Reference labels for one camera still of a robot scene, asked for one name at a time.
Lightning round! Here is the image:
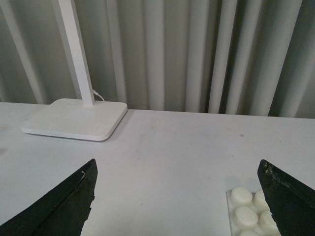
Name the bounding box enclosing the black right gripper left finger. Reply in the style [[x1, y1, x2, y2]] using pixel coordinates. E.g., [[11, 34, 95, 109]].
[[0, 159, 96, 236]]

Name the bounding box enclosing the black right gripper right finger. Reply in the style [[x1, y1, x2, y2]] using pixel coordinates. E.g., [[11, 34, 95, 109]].
[[257, 159, 315, 236]]

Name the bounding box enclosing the white studded base plate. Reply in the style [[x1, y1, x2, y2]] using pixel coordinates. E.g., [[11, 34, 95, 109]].
[[226, 186, 280, 236]]

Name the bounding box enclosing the white desk lamp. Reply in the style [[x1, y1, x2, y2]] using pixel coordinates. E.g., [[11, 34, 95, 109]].
[[22, 0, 127, 141]]

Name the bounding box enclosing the grey pleated curtain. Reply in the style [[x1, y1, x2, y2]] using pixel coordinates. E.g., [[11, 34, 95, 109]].
[[0, 0, 315, 118]]

